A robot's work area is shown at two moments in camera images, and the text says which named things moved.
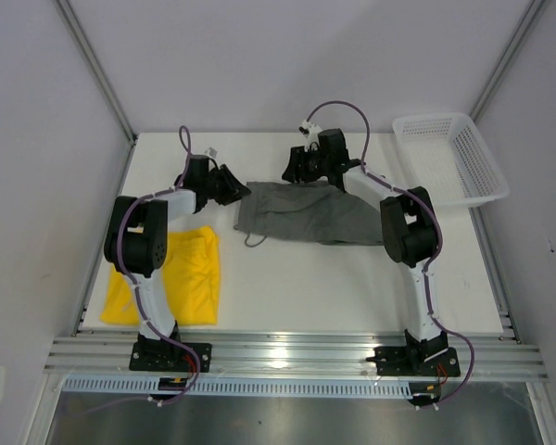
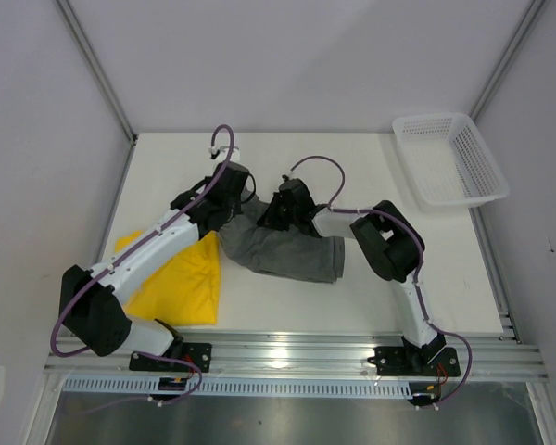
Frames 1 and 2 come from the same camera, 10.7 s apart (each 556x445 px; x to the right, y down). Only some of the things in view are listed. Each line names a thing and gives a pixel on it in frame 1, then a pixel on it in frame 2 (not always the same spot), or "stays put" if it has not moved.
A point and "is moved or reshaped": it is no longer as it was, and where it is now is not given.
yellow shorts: [192, 280] stays put
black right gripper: [297, 158] → [270, 220]
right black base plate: [399, 361] stays put
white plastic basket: [445, 159] stays put
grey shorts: [308, 210] is moved or reshaped
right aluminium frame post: [532, 13] stays put
